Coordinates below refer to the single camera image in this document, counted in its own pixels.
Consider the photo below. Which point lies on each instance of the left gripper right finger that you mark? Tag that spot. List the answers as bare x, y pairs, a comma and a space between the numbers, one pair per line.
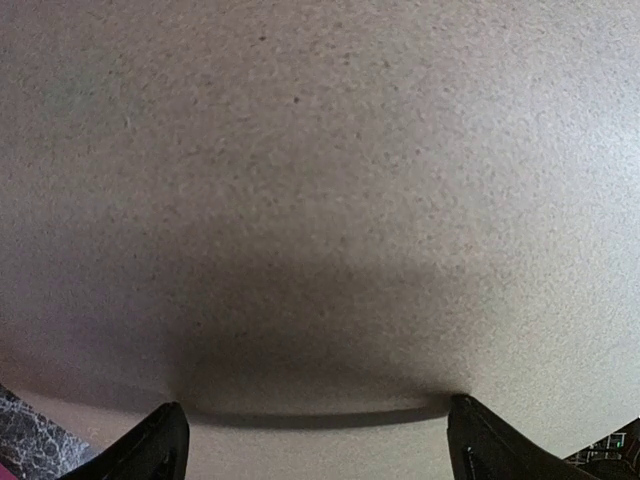
484, 446

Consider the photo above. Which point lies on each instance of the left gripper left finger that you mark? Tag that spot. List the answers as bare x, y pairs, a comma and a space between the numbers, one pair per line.
156, 448

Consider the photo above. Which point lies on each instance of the brown backing board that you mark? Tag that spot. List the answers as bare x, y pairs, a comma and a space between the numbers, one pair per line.
312, 222

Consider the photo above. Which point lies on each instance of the pink wooden picture frame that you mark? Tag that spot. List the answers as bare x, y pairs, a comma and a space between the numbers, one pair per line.
5, 474

